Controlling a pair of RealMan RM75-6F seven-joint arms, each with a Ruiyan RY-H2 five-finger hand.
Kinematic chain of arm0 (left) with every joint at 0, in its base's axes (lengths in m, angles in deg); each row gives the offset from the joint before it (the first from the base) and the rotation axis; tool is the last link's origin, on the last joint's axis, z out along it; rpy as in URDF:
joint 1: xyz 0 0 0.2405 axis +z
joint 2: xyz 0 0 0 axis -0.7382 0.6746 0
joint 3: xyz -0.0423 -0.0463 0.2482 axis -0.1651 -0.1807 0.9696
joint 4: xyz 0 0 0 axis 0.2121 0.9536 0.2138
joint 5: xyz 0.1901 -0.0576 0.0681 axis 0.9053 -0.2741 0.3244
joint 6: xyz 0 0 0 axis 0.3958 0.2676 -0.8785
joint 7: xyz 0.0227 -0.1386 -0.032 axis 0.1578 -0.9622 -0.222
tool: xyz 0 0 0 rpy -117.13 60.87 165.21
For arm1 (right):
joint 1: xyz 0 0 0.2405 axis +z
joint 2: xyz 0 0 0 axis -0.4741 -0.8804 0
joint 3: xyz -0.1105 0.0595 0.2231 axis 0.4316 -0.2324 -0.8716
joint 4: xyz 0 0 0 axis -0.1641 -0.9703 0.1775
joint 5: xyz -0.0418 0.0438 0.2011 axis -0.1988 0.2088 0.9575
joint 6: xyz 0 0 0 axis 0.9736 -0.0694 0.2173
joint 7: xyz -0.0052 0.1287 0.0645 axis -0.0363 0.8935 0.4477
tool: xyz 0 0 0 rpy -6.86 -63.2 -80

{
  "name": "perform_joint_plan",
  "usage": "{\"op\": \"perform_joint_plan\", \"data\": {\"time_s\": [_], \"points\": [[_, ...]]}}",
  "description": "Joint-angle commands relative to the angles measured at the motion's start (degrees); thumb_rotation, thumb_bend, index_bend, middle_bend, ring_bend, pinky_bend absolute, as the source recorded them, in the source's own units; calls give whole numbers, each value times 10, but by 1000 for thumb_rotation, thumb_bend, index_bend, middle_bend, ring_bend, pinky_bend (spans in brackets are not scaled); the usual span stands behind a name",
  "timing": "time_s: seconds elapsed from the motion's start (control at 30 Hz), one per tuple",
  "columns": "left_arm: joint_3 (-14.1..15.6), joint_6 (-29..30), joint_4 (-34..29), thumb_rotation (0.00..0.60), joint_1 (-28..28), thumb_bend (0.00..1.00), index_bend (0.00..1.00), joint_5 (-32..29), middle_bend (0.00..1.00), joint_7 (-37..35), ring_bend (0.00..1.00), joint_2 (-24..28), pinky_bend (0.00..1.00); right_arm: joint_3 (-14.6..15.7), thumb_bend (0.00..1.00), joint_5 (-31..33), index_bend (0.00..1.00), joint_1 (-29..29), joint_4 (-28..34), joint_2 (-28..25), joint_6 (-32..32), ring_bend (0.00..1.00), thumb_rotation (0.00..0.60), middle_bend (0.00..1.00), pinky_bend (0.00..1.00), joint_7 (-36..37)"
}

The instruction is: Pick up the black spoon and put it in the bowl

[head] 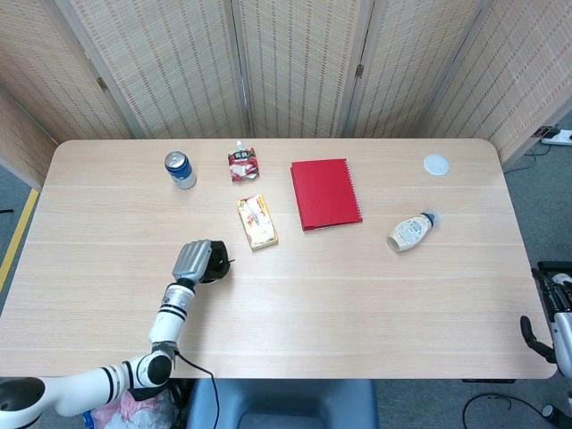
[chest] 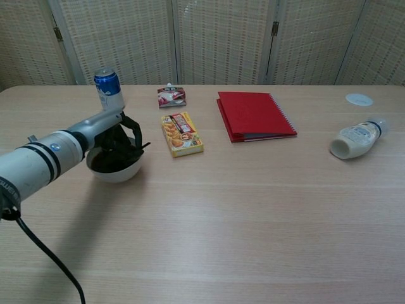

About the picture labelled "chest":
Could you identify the black plastic spoon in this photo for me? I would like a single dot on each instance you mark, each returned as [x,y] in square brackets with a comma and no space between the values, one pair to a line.
[147,145]

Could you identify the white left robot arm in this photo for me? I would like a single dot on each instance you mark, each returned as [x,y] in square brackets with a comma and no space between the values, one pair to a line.
[34,161]

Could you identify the white mayonnaise squeeze bottle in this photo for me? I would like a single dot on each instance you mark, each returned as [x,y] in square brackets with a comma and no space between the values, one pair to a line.
[354,139]

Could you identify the cup of black coffee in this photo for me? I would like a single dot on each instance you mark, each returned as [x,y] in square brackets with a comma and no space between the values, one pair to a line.
[117,175]

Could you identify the white round grommet cap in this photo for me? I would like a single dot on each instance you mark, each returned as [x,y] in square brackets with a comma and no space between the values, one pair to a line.
[359,99]

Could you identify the woven bamboo folding screen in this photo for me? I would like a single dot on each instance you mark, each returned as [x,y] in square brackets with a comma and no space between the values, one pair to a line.
[221,41]

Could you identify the yellow curry roux box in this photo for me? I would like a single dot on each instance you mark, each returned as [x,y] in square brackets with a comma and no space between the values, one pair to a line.
[182,134]

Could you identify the blue white drink can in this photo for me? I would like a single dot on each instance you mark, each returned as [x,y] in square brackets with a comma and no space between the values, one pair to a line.
[110,92]

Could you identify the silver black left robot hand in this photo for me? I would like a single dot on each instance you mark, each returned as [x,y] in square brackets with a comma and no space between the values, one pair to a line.
[101,125]

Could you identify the red spiral notebook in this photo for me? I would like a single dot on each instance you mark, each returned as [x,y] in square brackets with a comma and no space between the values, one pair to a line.
[253,114]

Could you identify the red white snack pouch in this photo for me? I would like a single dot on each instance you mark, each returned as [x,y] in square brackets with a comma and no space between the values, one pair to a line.
[171,96]

